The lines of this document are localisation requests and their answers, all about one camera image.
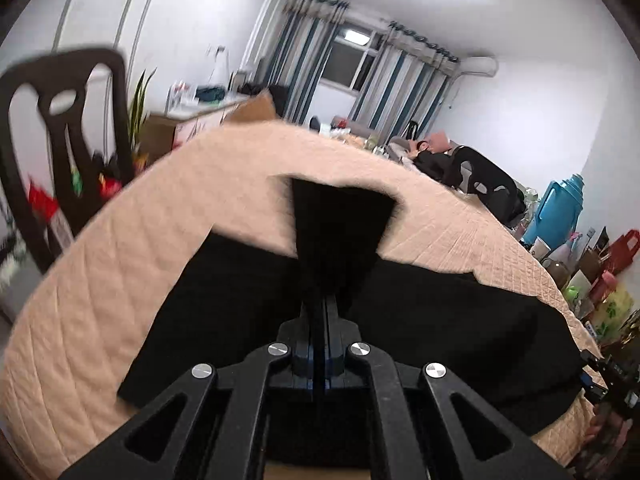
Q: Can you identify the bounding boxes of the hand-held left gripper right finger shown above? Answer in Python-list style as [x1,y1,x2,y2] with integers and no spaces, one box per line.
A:
[325,294,576,480]

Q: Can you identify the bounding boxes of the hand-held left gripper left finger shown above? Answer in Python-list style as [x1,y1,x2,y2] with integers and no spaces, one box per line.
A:
[59,294,327,480]

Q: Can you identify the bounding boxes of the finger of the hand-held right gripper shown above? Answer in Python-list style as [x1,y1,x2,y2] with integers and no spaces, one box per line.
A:
[582,379,640,416]
[579,351,640,380]

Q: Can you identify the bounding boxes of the black pants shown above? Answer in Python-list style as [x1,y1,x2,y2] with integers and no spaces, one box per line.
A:
[117,175,588,466]

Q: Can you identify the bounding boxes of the green printed bag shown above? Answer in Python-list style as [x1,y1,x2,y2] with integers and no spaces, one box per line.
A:
[594,285,637,337]

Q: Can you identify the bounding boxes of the red paper bag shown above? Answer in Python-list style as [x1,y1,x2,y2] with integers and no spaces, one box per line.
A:
[602,230,640,277]

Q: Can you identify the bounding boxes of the blue thermos jug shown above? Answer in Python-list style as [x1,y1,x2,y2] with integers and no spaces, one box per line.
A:
[522,174,586,251]

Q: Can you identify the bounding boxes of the peach quilted table cover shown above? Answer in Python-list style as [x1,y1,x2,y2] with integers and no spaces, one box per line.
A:
[0,122,608,480]

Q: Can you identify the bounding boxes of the grey sofa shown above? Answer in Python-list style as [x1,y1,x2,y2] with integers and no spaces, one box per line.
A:
[332,120,416,161]

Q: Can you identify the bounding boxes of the tan quilted cloth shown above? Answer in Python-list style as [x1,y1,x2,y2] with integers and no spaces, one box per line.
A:
[222,92,278,126]

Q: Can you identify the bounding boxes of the black bag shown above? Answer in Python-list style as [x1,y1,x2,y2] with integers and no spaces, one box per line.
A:
[237,82,292,117]

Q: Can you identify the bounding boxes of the red packet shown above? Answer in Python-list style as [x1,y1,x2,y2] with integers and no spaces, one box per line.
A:
[97,172,124,199]
[27,177,61,222]

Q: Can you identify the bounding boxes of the white cabinet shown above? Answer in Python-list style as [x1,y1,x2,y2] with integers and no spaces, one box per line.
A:
[165,92,251,148]

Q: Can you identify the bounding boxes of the cardboard box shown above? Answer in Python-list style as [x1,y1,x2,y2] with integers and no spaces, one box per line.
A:
[142,112,177,161]

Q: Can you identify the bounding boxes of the blue striped curtain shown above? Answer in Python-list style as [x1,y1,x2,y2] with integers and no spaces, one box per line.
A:
[245,0,351,123]
[352,20,458,133]

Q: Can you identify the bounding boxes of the window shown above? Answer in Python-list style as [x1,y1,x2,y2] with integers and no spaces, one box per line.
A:
[315,22,386,106]

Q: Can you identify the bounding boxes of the green potted plant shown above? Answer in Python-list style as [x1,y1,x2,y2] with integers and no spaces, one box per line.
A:
[127,67,158,161]

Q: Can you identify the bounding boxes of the white air conditioner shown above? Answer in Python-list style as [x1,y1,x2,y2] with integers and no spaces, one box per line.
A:
[452,55,499,81]

